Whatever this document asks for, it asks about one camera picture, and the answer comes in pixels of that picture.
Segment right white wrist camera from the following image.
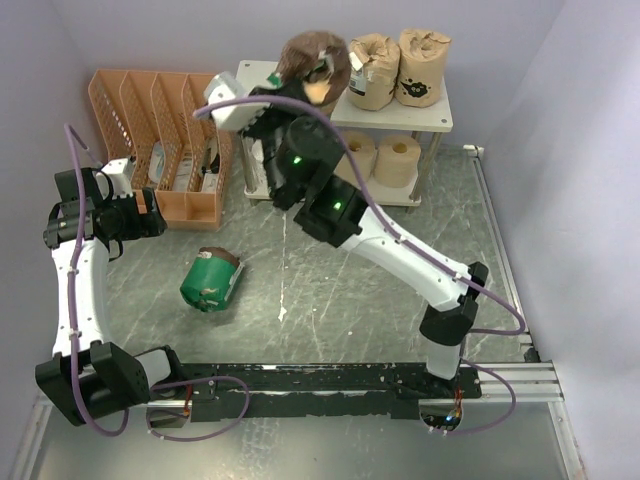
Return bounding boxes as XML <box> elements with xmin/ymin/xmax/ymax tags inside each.
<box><xmin>202</xmin><ymin>71</ymin><xmax>271</xmax><ymax>132</ymax></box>

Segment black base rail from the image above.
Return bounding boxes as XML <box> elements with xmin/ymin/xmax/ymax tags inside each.
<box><xmin>181</xmin><ymin>362</ymin><xmax>481</xmax><ymax>422</ymax></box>

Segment white two-tier shelf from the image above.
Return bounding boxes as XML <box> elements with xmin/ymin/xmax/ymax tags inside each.
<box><xmin>236</xmin><ymin>60</ymin><xmax>453</xmax><ymax>209</ymax></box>

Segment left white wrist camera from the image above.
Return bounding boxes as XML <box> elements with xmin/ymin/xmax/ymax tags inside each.
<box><xmin>95</xmin><ymin>157</ymin><xmax>134</xmax><ymax>199</ymax></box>

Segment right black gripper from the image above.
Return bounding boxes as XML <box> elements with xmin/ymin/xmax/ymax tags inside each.
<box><xmin>236</xmin><ymin>74</ymin><xmax>320</xmax><ymax>202</ymax></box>

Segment papers in organizer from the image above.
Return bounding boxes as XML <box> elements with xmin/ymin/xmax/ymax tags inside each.
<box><xmin>148</xmin><ymin>138</ymin><xmax>220</xmax><ymax>193</ymax></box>

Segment kraft roll with label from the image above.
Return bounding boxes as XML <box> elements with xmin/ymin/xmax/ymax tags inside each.
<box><xmin>346</xmin><ymin>33</ymin><xmax>400</xmax><ymax>111</ymax></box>

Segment orange plastic file organizer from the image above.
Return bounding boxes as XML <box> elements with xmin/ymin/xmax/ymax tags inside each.
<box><xmin>88</xmin><ymin>69</ymin><xmax>233</xmax><ymax>231</ymax></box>

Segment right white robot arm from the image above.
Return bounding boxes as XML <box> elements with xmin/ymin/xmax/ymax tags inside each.
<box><xmin>235</xmin><ymin>90</ymin><xmax>487</xmax><ymax>398</ymax></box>

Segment green roll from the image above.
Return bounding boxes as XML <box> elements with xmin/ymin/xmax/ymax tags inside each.
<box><xmin>276</xmin><ymin>31</ymin><xmax>351</xmax><ymax>115</ymax></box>
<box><xmin>179</xmin><ymin>247</ymin><xmax>245</xmax><ymax>312</ymax></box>

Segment kraft roll with cartoon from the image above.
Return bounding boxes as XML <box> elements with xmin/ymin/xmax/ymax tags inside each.
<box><xmin>395</xmin><ymin>28</ymin><xmax>452</xmax><ymax>108</ymax></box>

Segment beige paper roll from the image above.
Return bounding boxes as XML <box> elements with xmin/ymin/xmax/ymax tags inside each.
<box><xmin>334</xmin><ymin>130</ymin><xmax>377</xmax><ymax>187</ymax></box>
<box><xmin>373</xmin><ymin>134</ymin><xmax>422</xmax><ymax>188</ymax></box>

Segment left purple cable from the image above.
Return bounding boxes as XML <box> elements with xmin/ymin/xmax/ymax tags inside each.
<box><xmin>63</xmin><ymin>122</ymin><xmax>251</xmax><ymax>443</ymax></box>

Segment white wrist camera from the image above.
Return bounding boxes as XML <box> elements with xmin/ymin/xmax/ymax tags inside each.
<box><xmin>202</xmin><ymin>71</ymin><xmax>271</xmax><ymax>132</ymax></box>
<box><xmin>95</xmin><ymin>157</ymin><xmax>134</xmax><ymax>199</ymax></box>

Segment white red-dotted paper roll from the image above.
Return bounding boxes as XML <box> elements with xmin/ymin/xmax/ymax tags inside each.
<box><xmin>243</xmin><ymin>139</ymin><xmax>267</xmax><ymax>194</ymax></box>

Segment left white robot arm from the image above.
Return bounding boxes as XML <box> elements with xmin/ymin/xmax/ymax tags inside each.
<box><xmin>35</xmin><ymin>158</ymin><xmax>187</xmax><ymax>426</ymax></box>

